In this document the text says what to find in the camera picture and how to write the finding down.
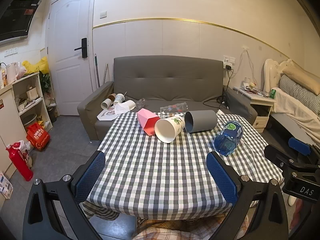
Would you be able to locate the grey plastic cup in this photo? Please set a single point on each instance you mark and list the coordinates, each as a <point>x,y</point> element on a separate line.
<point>201,121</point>

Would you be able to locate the yellow plastic bag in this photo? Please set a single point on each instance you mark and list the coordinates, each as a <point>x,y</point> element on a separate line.
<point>37,66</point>

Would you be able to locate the cream bed headboard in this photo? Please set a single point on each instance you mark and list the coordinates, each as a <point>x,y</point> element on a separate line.
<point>271,73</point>

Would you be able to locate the clear printed glass cup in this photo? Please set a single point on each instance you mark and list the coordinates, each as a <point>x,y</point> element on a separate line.
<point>175,110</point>

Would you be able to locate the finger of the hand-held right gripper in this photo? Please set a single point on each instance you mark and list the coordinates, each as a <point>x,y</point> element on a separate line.
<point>277,155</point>
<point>298,146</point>

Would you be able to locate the crumpled clear plastic bottle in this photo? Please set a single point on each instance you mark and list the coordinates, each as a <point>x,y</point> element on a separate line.
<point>140,103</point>

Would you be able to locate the grey checkered tablecloth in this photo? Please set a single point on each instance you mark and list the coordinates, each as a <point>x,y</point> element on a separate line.
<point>160,170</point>

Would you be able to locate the green drink can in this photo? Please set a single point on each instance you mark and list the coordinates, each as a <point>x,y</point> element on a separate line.
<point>272,93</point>

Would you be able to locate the white wall socket panel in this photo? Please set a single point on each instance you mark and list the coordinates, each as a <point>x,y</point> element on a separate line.
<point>229,60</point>

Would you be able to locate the pink faceted cup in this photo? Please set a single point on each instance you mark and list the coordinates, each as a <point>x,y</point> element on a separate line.
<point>147,121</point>

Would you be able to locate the grey sofa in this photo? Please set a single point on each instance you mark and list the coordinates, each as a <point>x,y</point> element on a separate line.
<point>165,80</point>

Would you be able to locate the beige pillow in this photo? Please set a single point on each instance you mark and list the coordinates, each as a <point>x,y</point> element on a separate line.
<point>302,78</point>

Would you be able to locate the white nightstand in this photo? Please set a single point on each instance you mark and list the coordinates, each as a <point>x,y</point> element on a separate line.
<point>261,110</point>

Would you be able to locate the blue plastic water bottle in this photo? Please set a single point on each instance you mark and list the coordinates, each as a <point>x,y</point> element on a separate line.
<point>228,138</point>

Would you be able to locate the plaid orange cloth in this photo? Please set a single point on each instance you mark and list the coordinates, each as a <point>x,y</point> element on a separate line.
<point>172,230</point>

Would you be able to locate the white light switch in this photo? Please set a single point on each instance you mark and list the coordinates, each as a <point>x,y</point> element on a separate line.
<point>103,14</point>

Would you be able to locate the red thermos flask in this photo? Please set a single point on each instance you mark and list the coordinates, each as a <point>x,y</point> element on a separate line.
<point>19,161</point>

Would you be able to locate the cream blanket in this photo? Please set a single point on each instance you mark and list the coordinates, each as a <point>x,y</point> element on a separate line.
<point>297,112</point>

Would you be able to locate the green potted plant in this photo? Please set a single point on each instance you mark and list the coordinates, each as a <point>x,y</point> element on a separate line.
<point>45,83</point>

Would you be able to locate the black range hood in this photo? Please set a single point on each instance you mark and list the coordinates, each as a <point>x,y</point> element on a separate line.
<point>16,17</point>

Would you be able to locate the white door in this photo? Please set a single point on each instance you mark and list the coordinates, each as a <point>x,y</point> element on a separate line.
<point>68,75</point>

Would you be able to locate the white low cabinet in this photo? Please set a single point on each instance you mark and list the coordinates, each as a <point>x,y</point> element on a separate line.
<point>7,120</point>

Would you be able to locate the pale pink electric kettle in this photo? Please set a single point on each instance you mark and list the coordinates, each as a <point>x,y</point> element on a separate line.
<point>12,73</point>

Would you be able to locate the white paper cup green print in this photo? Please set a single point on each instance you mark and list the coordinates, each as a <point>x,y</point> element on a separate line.
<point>166,130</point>

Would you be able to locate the grey checkered pillow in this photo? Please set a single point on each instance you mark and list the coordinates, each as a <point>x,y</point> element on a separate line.
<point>297,91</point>

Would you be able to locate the red gift bag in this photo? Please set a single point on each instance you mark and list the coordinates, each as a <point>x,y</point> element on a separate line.
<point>38,136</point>

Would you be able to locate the white printed paper sheet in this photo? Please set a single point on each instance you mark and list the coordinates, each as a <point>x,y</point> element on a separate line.
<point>106,116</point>

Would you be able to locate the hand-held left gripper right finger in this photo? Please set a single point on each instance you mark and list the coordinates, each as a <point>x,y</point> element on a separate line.
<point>221,177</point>

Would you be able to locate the brown paper cup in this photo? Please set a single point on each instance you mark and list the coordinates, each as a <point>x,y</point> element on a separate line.
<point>111,96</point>

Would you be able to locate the lidded white drink cup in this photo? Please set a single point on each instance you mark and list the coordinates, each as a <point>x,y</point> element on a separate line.
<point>118,99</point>

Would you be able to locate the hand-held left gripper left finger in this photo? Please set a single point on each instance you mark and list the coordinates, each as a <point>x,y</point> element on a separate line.
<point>91,175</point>

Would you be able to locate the white wall switch row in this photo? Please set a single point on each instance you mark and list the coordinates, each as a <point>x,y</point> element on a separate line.
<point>10,52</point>

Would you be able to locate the white open shelf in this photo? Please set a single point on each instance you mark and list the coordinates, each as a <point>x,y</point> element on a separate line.
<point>32,97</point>

